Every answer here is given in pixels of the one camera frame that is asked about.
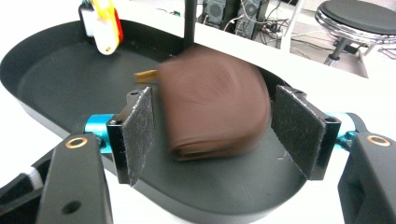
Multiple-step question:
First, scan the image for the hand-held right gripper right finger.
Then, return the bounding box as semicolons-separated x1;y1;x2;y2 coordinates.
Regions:
271;85;358;181

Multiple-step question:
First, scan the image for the black computer tower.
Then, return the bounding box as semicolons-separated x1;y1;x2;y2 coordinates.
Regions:
235;0;271;40
203;0;231;25

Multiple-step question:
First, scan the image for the yellow white plastic clip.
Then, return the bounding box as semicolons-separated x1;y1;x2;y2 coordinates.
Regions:
78;0;125;56

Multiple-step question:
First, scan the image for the black round stool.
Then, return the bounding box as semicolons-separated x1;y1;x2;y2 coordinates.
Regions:
314;0;396;68

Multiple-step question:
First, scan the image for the black upright pole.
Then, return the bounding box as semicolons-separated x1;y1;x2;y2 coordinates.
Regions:
183;0;198;49

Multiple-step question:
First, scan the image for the bundle of floor cables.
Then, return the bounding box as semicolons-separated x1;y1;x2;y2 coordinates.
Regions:
261;18;344;62

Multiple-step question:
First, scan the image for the brown cloth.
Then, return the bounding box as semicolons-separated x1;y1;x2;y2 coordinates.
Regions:
156;46;272;162

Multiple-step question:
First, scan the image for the black oval tray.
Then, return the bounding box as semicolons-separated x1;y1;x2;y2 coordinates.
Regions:
0;19;308;224

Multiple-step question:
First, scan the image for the white stand leg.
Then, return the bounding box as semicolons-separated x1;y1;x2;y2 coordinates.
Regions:
279;0;305;51

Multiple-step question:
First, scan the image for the small tan wooden piece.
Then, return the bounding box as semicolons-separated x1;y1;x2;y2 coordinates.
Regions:
134;69;159;84

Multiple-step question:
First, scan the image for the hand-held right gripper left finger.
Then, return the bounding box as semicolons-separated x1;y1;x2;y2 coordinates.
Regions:
83;86;156;188

